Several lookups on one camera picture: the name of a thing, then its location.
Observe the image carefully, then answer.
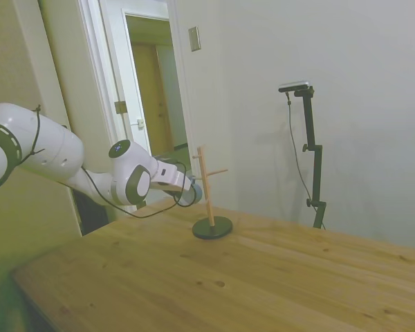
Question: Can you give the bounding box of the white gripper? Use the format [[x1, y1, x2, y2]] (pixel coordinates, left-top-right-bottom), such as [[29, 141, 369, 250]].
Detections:
[[149, 159, 195, 194]]

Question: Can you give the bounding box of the blue enamel mug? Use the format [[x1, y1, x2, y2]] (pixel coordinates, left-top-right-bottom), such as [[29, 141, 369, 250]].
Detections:
[[174, 175, 204, 208]]

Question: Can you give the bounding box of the wooden mug tree black base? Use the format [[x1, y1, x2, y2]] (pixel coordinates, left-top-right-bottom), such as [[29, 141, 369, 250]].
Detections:
[[191, 146, 234, 241]]

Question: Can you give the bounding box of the brown wooden hallway door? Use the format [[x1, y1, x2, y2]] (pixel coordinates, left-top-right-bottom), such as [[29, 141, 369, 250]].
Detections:
[[130, 41, 176, 157]]

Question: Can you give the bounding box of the black object behind table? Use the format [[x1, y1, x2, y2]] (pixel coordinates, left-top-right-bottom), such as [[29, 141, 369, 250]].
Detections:
[[71, 188, 111, 237]]

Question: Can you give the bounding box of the beige closet door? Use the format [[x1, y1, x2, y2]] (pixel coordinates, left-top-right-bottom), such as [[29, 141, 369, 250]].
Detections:
[[0, 0, 109, 239]]

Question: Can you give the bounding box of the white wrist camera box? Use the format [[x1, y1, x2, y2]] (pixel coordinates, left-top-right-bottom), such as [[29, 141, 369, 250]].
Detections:
[[155, 157, 181, 179]]

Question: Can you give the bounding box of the white door frame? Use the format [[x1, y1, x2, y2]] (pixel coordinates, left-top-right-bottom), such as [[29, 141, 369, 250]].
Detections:
[[76, 0, 195, 181]]

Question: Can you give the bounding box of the metal wall switch plate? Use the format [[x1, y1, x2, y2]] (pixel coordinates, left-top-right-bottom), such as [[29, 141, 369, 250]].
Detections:
[[187, 26, 202, 53]]

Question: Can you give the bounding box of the black camera stand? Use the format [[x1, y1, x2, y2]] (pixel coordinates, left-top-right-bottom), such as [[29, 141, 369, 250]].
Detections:
[[293, 86, 328, 230]]

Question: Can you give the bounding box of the grey exterior camera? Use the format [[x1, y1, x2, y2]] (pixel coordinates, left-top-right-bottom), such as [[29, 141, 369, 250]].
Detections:
[[278, 80, 313, 94]]

